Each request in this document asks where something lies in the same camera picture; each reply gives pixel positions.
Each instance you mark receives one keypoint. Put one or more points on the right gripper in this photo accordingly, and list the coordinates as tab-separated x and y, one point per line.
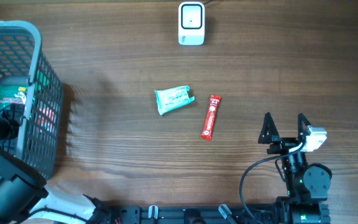
273	134

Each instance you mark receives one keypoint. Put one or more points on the red coffee stick sachet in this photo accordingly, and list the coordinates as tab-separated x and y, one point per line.
207	132

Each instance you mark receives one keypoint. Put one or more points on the teal tissue packet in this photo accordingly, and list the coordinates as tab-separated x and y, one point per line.
173	98

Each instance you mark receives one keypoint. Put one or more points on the green glove package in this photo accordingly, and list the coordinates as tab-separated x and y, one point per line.
12	94

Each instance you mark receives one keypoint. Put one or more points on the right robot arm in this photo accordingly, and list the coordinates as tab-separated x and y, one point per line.
307	184

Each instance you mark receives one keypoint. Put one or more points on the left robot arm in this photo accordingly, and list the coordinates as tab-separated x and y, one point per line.
25	195

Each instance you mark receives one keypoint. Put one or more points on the white barcode scanner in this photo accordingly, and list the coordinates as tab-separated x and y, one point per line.
191	23

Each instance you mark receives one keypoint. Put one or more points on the grey plastic mesh basket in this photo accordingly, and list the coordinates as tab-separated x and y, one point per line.
22	62

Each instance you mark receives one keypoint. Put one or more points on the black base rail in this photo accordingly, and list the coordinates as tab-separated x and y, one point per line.
263	213

